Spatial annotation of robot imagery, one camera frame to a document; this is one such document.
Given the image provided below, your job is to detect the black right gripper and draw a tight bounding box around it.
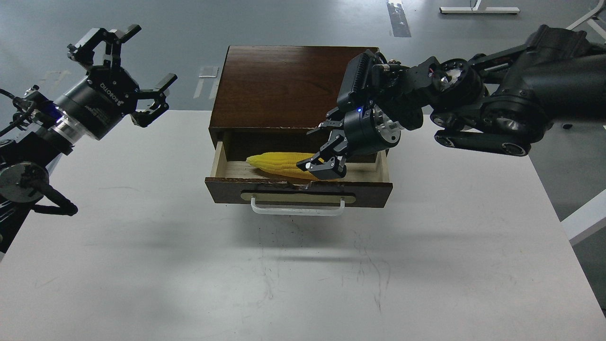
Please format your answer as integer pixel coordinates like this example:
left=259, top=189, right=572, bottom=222
left=296, top=105, right=402, bottom=180

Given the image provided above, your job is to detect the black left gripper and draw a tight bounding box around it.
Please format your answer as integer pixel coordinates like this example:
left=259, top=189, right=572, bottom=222
left=53, top=24, right=178, bottom=141

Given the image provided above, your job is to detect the yellow corn cob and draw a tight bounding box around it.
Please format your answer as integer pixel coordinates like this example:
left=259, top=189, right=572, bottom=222
left=245, top=153, right=318, bottom=180

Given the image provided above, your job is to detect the wooden drawer with white handle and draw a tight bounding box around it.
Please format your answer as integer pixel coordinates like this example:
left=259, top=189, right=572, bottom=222
left=205, top=130, right=392, bottom=208

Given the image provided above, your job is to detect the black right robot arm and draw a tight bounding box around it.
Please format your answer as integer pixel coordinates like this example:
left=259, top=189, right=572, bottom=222
left=297, top=25, right=606, bottom=179

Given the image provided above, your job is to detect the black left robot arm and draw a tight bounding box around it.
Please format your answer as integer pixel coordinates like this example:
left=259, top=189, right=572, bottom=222
left=0, top=25, right=177, bottom=255

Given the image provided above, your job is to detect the dark wooden cabinet box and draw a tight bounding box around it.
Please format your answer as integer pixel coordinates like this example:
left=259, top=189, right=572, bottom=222
left=209, top=45, right=366, bottom=162

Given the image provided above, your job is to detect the white table leg base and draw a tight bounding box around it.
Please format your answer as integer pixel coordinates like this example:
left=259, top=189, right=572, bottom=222
left=439, top=0, right=521, bottom=15

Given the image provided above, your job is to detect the white chair wheeled base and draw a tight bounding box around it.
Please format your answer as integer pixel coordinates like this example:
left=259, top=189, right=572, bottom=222
left=566, top=0, right=606, bottom=44

